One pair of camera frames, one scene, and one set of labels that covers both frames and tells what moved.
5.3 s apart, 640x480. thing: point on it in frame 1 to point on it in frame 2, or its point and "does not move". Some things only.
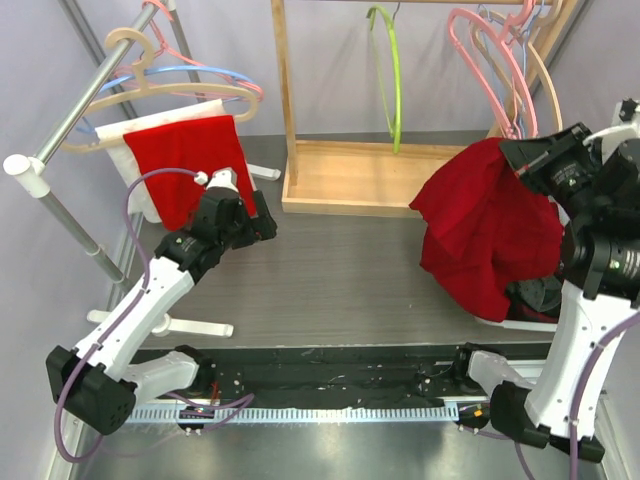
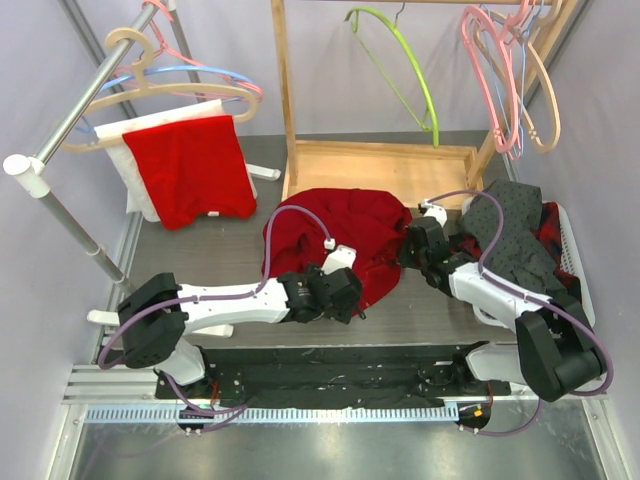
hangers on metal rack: [140, 66] does not move
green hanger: [397, 130] to [433, 112]
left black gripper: [252, 234] to [342, 314]
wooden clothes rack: [382, 177] does not move
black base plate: [348, 375] does not move
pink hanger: [502, 31] to [501, 37]
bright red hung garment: [205, 146] does not move
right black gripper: [533, 158] to [405, 260]
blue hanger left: [186, 69] does not move
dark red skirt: [487, 228] to [372, 223]
